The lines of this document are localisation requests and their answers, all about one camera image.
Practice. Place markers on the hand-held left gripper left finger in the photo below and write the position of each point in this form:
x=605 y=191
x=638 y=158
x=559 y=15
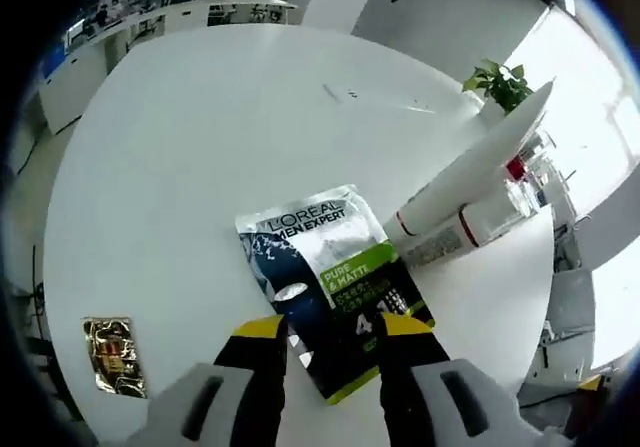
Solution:
x=250 y=392

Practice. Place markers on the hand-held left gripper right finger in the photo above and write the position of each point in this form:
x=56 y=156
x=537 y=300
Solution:
x=405 y=397

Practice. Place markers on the gold skincare sachet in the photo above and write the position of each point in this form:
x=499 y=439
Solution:
x=115 y=357

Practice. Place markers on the green skincare mask packet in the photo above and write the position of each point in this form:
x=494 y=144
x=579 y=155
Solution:
x=325 y=247

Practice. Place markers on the white skincare bottle clear cap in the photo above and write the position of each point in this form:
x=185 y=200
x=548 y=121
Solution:
x=480 y=224

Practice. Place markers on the white skincare tube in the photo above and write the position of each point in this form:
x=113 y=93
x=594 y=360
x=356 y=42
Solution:
x=475 y=167

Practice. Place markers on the red collar pump skincare bottle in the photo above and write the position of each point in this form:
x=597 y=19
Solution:
x=515 y=169

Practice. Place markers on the blue storage bin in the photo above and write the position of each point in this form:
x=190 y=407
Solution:
x=54 y=59

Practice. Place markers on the potted green plant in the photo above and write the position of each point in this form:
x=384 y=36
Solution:
x=500 y=87

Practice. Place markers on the bright window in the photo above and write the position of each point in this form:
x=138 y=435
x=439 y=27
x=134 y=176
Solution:
x=590 y=117

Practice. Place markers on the white office counter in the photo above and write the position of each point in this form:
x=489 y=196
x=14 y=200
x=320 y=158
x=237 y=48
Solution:
x=80 y=77

